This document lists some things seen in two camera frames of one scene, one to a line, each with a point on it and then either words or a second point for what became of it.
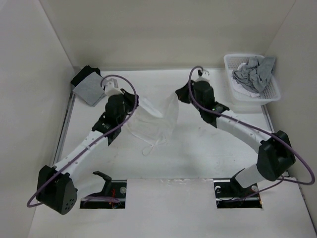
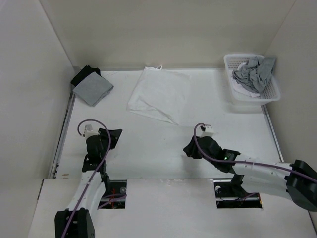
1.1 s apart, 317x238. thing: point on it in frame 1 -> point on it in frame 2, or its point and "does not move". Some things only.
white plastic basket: x=252 y=78 does not move
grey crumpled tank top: x=255 y=74 does not move
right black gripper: x=183 y=92 -> x=190 y=150
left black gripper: x=130 y=97 -> x=115 y=136
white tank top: x=146 y=123 -> x=162 y=93
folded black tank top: x=83 y=73 does not move
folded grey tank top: x=91 y=90 does not move
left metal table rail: x=64 y=130 does not move
